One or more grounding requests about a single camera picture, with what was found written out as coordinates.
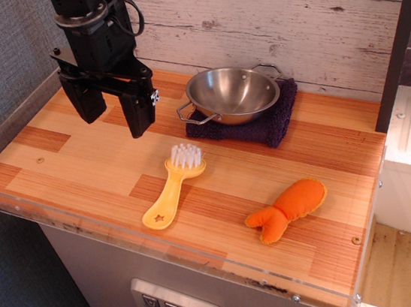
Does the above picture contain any yellow toy scrub brush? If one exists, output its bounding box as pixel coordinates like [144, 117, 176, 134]
[142, 143, 207, 230]

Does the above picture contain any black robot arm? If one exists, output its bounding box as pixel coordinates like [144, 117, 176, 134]
[50, 0, 159, 138]

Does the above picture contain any dark purple folded cloth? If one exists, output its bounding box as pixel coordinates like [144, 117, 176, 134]
[186, 79, 298, 149]

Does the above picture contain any orange plush fish toy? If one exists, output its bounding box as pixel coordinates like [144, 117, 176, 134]
[245, 178, 328, 245]

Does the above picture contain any dark right shelf post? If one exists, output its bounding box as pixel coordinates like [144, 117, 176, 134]
[375, 0, 411, 133]

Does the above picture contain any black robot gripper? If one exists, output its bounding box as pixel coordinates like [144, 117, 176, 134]
[52, 0, 157, 139]

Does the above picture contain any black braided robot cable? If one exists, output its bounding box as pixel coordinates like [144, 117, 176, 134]
[104, 0, 147, 41]

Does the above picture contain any small steel two-handled pot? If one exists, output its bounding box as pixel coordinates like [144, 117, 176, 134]
[177, 67, 281, 125]

